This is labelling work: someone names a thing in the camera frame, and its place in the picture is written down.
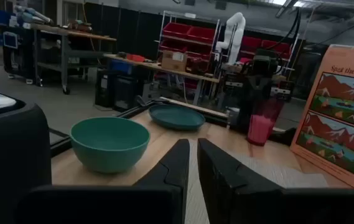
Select grey tools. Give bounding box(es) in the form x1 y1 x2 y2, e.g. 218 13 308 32
13 4 55 26

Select long wooden workbench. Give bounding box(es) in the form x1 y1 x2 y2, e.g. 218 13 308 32
103 53 221 106

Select small red object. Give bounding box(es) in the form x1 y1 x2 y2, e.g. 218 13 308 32
126 53 146 62

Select orange Cheerios cereal box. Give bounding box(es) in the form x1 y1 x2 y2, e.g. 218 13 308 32
289 44 354 189

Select dark green plate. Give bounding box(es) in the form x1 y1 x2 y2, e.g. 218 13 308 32
148 103 207 131

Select green bowl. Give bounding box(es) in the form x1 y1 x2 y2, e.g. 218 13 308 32
70 116 151 174

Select black toaster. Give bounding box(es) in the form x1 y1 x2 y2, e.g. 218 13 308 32
0 86 52 224

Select blue bin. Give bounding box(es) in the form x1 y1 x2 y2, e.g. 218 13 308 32
109 58 134 75

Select black computer tower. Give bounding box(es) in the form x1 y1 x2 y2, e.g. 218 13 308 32
95 70 140 113

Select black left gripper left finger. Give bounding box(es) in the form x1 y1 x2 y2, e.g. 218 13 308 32
14 138 191 224

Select pink faceted tumbler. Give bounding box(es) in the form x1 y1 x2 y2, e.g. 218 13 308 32
246 98 286 147

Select metal rack with red bins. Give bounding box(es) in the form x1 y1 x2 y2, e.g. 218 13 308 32
157 10 221 91
240 34 299 74

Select wooden workbench with metal legs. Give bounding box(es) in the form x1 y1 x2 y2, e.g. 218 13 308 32
2 21 118 95

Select cardboard box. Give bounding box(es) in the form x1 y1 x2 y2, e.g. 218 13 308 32
161 50 189 72

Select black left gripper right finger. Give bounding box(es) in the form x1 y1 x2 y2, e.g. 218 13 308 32
197 138 354 224

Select black hanging hose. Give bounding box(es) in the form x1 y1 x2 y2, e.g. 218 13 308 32
266 7 302 50

